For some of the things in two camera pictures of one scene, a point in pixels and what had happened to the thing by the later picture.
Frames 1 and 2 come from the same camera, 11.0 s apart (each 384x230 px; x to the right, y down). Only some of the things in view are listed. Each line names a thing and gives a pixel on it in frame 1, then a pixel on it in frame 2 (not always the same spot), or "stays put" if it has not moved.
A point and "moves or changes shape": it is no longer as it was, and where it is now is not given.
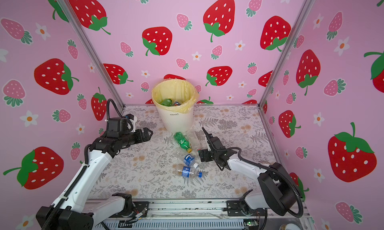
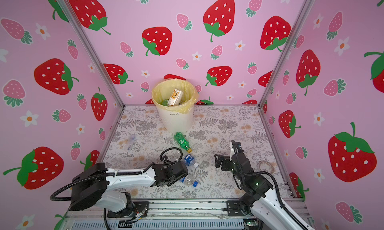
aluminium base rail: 194,214 stays put
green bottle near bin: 183,141 stays put
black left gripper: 138,133 to 186,174
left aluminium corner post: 63,2 stays put
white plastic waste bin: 176,122 stays put
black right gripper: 203,152 to 226,159
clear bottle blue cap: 186,171 moves or changes shape
